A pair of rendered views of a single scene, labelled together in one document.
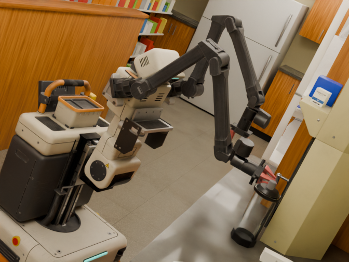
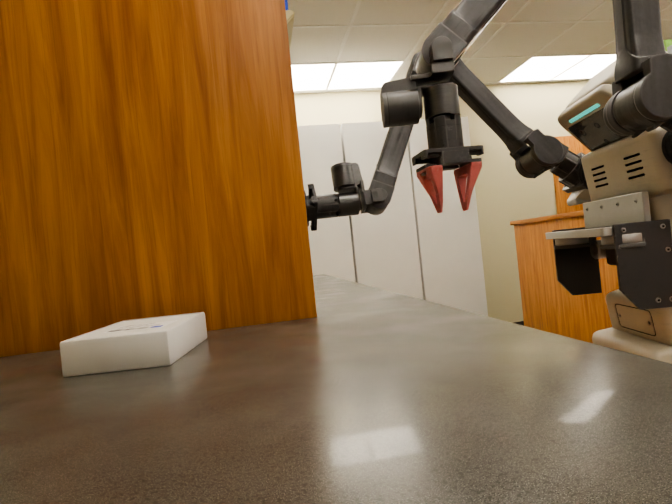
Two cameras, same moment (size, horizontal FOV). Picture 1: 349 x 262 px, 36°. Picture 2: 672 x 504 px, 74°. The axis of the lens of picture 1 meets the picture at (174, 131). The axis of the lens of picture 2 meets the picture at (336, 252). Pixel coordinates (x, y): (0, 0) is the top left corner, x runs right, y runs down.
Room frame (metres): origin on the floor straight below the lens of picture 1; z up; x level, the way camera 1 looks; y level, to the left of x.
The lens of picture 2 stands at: (3.06, -0.77, 1.05)
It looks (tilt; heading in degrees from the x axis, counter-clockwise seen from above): 0 degrees down; 156
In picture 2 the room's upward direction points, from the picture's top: 6 degrees counter-clockwise
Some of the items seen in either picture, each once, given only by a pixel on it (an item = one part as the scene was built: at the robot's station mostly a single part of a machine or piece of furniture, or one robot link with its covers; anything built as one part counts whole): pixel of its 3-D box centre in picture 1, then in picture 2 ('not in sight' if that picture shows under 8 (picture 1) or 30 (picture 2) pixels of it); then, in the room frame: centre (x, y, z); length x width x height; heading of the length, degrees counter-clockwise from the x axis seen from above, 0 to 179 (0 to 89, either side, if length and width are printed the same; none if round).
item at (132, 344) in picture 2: not in sight; (143, 339); (2.43, -0.77, 0.96); 0.16 x 0.12 x 0.04; 157
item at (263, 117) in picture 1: (259, 111); (415, 86); (2.45, -0.33, 1.31); 0.11 x 0.09 x 0.12; 64
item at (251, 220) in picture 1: (255, 214); not in sight; (1.88, -0.41, 1.06); 0.11 x 0.11 x 0.21
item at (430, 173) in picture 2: (239, 138); (444, 183); (2.46, -0.30, 1.14); 0.07 x 0.07 x 0.09; 75
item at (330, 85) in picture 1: (325, 90); not in sight; (2.18, -0.49, 1.56); 0.10 x 0.10 x 0.09; 75
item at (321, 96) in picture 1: (320, 97); not in sight; (2.05, -0.46, 1.54); 0.05 x 0.05 x 0.06; 65
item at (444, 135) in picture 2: (243, 125); (445, 140); (2.46, -0.29, 1.21); 0.10 x 0.07 x 0.07; 75
